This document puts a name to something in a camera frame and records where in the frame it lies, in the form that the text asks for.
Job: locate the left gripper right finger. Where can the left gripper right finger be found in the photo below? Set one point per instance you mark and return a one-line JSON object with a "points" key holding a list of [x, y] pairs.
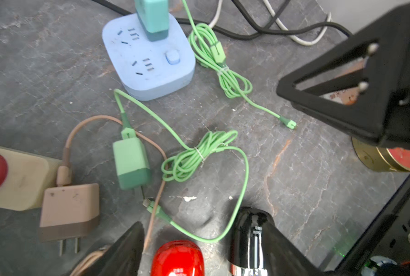
{"points": [[282, 257]]}

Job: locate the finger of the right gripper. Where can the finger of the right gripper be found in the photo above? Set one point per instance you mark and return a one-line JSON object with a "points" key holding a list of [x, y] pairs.
{"points": [[372, 103]]}

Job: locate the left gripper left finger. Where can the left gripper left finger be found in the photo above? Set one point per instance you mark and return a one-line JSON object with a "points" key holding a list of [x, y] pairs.
{"points": [[123, 257]]}

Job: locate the black shaver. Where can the black shaver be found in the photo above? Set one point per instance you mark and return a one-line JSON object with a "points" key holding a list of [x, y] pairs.
{"points": [[247, 255]]}

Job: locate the red shaver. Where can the red shaver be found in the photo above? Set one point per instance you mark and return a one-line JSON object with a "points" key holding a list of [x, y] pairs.
{"points": [[178, 258]]}

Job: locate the pink charger adapter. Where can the pink charger adapter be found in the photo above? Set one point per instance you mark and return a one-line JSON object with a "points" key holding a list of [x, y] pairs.
{"points": [[69, 212]]}

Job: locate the green charger adapter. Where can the green charger adapter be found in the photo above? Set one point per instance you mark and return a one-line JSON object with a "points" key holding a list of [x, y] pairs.
{"points": [[154, 17], [131, 163]]}

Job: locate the beige power strip red sockets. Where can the beige power strip red sockets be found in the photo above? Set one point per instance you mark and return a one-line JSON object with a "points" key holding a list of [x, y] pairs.
{"points": [[24, 177]]}

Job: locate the red round tin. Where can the red round tin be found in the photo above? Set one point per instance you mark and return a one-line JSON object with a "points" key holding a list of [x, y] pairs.
{"points": [[382, 159]]}

